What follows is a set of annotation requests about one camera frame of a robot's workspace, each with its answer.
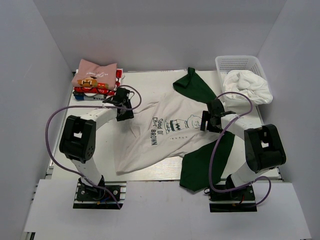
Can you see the folded blue white t-shirt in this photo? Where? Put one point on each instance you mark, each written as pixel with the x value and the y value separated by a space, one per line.
pixel 82 96

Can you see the white plastic basket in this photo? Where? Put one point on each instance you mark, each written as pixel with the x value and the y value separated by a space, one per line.
pixel 225 64

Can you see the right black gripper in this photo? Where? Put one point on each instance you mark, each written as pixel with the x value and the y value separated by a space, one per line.
pixel 207 117

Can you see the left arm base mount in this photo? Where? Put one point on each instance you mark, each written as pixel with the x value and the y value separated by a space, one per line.
pixel 87 199

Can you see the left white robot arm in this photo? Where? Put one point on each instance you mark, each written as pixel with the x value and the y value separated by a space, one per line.
pixel 78 141

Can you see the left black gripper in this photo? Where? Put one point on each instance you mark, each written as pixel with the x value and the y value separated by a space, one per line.
pixel 129 114

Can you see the folded pink t-shirt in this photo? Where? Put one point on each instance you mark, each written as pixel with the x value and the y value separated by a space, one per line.
pixel 91 75

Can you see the white and green raglan t-shirt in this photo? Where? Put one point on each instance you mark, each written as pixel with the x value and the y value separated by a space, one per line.
pixel 169 126

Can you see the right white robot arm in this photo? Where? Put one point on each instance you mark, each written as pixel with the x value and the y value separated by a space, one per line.
pixel 263 148

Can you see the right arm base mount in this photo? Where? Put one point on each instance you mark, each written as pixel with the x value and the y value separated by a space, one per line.
pixel 239 201

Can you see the crumpled white t-shirt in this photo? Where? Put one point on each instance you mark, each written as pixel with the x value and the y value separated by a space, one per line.
pixel 250 84

